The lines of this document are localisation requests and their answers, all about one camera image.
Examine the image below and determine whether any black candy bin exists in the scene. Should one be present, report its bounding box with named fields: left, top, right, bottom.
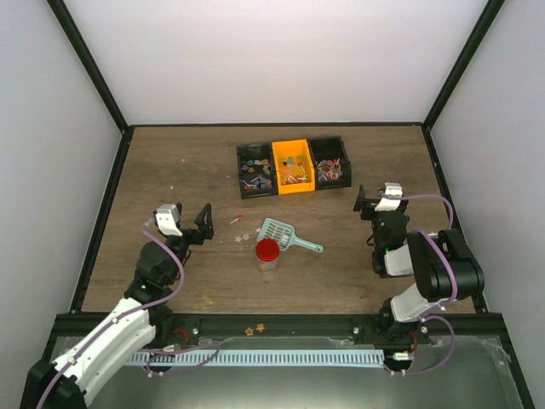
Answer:
left=307, top=135, right=352, bottom=190
left=236, top=143, right=278, bottom=199

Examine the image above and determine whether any orange candy bin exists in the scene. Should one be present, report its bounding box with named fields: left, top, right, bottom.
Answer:
left=272, top=139, right=316, bottom=195

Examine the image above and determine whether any red jar lid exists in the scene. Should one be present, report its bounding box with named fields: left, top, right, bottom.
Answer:
left=255, top=239, right=280, bottom=262

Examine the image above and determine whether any clear plastic jar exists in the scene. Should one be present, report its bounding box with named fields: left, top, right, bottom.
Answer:
left=257, top=257, right=279, bottom=275

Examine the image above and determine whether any light blue slotted scoop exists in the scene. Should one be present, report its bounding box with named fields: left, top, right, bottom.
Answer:
left=256, top=217, right=324, bottom=253

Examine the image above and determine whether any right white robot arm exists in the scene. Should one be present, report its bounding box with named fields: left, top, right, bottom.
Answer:
left=353, top=182, right=485, bottom=343

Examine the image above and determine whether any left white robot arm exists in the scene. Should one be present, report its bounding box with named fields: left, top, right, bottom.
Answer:
left=20, top=204, right=214, bottom=408

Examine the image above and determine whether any spilled red lollipop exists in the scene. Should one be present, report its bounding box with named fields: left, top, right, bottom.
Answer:
left=229, top=215, right=243, bottom=224

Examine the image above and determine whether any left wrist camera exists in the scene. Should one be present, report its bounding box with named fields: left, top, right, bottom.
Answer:
left=154, top=204, right=180, bottom=237

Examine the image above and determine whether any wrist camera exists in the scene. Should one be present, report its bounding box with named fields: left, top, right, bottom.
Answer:
left=375, top=182, right=403, bottom=212
left=154, top=204, right=180, bottom=237

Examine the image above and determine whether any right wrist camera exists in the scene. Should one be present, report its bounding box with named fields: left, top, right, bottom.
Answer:
left=375, top=182, right=403, bottom=212

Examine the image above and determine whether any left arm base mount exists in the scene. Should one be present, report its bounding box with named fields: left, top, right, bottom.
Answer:
left=149, top=314, right=200, bottom=348

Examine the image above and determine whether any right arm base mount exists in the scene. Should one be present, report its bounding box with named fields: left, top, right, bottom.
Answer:
left=351, top=297, right=421, bottom=346

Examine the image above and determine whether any light blue slotted cable duct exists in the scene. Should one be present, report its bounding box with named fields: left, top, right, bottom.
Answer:
left=127, top=349, right=384, bottom=368

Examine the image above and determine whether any black aluminium frame rail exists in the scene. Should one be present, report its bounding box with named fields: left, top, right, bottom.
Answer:
left=51, top=312, right=507, bottom=338

